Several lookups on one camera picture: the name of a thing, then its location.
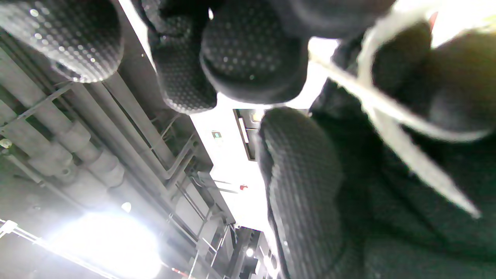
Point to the person's right hand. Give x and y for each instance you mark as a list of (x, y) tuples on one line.
[(252, 58)]

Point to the person's left hand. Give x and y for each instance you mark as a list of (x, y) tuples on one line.
[(302, 174)]

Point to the white shoe lace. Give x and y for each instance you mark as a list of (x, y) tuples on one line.
[(418, 159)]

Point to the bright ceiling lamp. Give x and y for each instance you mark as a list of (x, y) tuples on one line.
[(108, 248)]

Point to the red wall button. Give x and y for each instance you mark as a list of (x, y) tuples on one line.
[(243, 187)]

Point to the dark glass wall panel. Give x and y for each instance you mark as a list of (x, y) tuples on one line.
[(248, 131)]

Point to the green wall sign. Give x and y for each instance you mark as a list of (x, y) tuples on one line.
[(216, 135)]

